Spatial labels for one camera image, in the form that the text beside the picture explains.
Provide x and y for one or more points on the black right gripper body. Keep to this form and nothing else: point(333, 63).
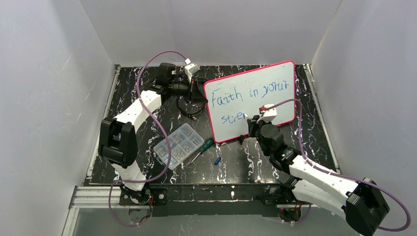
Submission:
point(253, 124)

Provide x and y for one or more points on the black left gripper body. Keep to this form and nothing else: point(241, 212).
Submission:
point(193, 92)

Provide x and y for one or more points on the pink framed whiteboard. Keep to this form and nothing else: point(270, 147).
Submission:
point(231, 96)

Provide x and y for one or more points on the blue marker cap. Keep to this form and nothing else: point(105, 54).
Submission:
point(218, 160)

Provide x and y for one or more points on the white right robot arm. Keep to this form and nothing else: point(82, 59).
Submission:
point(359, 202)

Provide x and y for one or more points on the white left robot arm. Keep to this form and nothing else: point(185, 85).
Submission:
point(117, 139)

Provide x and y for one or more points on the black whiteboard clip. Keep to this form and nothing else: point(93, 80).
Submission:
point(241, 139)

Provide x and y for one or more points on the clear plastic screw box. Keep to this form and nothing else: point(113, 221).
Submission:
point(184, 141)

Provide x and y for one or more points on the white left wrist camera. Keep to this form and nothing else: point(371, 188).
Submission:
point(190, 68)

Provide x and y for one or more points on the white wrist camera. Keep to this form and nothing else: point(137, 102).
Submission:
point(190, 68)
point(267, 113)

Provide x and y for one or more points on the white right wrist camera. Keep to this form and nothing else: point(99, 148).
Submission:
point(267, 113)

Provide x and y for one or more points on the green handled screwdriver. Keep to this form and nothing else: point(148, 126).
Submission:
point(206, 145)

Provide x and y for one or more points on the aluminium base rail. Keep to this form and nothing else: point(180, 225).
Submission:
point(213, 199)

